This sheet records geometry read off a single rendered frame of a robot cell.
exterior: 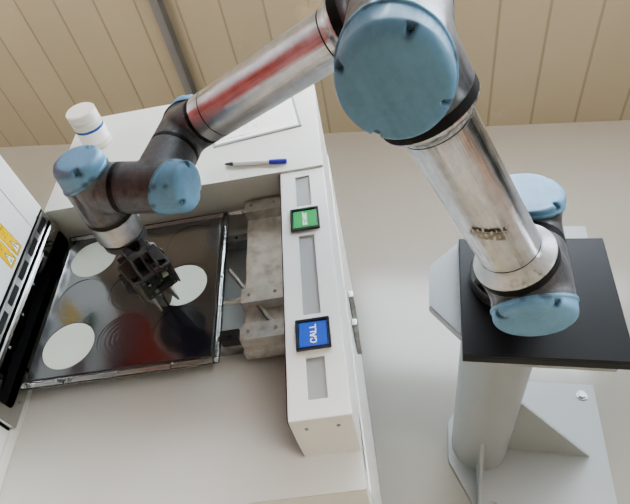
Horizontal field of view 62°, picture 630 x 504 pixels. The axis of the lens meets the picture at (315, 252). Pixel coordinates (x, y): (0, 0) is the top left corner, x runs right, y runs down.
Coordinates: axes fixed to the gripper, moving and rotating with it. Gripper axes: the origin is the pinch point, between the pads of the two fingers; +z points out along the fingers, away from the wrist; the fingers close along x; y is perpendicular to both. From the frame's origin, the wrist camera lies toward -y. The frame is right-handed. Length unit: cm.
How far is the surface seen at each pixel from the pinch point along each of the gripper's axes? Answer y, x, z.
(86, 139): -49, 9, -9
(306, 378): 35.1, 8.2, -4.8
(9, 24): -229, 28, 18
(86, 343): -3.1, -15.8, 1.4
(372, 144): -91, 135, 91
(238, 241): -7.3, 20.7, 6.5
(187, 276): -2.2, 6.4, 1.2
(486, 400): 45, 44, 43
